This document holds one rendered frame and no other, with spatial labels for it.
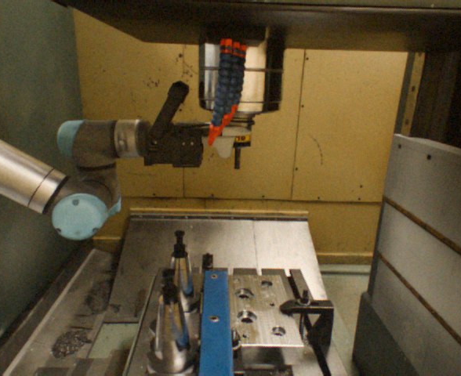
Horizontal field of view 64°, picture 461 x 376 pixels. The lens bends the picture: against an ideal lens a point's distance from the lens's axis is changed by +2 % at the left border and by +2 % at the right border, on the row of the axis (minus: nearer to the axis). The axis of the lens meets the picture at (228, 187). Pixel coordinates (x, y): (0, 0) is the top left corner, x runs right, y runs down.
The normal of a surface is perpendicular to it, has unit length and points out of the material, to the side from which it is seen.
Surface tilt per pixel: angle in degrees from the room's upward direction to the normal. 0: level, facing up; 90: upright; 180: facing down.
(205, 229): 24
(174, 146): 90
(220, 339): 0
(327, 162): 90
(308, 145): 90
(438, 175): 90
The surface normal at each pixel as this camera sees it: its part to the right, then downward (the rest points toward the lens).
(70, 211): 0.14, 0.29
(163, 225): 0.05, -0.76
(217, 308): 0.04, -0.95
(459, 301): -1.00, -0.03
